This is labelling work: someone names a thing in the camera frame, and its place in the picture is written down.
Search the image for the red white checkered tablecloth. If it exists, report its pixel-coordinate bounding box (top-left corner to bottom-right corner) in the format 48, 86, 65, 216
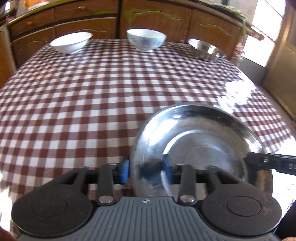
0, 38, 293, 232

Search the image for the orange electric kettle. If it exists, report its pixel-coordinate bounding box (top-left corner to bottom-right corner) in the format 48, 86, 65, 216
22, 0, 50, 9

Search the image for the brown wooden kitchen cabinet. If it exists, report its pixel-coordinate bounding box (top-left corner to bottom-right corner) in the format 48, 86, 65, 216
1, 1, 264, 84

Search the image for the large steel plate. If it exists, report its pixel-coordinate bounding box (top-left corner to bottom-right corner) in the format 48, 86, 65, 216
130, 103, 273, 197

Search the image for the green onion stalk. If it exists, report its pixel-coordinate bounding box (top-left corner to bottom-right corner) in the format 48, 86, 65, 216
229, 8, 247, 41

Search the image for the steel bowl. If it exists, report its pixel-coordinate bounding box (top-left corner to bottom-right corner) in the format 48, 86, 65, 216
188, 39, 226, 62

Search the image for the white shallow bowl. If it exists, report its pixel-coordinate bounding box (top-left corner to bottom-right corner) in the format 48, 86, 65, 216
50, 32, 93, 54

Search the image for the blue white porcelain bowl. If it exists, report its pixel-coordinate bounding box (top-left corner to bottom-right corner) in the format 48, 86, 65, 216
126, 28, 167, 53

